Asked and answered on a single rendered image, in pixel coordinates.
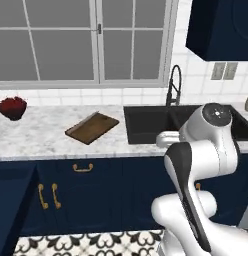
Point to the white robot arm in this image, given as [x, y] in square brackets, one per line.
[209, 156]

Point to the brown wooden cutting board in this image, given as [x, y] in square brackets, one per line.
[92, 127]

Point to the navy drawer front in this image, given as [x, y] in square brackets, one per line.
[106, 166]

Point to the black sink basin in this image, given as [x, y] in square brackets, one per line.
[146, 123]

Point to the navy under-sink cupboard panel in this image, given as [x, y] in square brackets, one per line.
[142, 186]

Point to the black spring tap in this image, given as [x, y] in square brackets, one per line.
[173, 90]

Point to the navy cupboard door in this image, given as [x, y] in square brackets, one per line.
[234, 196]
[32, 213]
[89, 206]

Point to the white framed window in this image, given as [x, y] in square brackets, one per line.
[96, 43]

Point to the grey window latch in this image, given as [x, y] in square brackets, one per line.
[99, 28]

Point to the grey wall outlet plate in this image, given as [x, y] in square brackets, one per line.
[217, 71]
[230, 70]

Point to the navy wall cupboard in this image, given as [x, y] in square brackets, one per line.
[219, 26]

